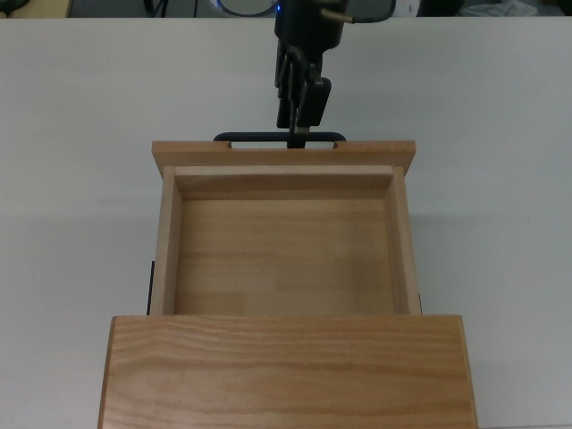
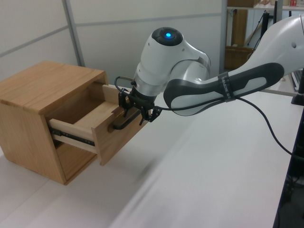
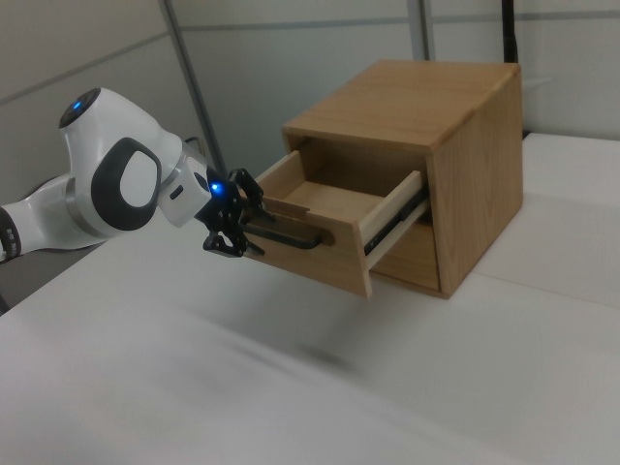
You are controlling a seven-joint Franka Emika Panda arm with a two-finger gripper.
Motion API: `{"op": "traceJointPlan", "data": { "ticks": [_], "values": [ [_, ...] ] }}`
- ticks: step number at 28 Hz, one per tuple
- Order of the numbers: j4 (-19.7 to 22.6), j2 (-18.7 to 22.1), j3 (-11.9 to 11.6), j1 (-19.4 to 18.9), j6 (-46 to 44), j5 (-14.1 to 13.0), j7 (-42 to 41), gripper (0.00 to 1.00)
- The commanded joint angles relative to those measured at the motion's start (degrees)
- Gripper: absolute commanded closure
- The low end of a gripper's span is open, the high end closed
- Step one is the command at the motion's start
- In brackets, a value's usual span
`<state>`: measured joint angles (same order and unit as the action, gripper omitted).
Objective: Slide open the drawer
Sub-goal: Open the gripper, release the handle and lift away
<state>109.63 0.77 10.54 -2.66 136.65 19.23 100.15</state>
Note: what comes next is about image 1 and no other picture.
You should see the wooden desk board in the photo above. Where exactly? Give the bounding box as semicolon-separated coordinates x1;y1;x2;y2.
0;0;72;19

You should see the black cable bundle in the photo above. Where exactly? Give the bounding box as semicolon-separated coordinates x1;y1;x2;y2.
141;0;170;18

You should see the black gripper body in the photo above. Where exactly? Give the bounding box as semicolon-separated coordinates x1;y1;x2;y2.
273;0;348;49

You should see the wooden drawer cabinet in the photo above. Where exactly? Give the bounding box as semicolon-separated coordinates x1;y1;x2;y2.
97;312;478;429

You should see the wooden drawer with handle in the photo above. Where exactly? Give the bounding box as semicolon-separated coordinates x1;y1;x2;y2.
145;139;424;317

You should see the black metal drawer handle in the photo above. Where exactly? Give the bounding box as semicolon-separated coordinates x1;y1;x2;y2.
213;130;348;149

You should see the clear plastic bag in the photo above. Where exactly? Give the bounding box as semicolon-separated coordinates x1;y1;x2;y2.
461;0;543;19

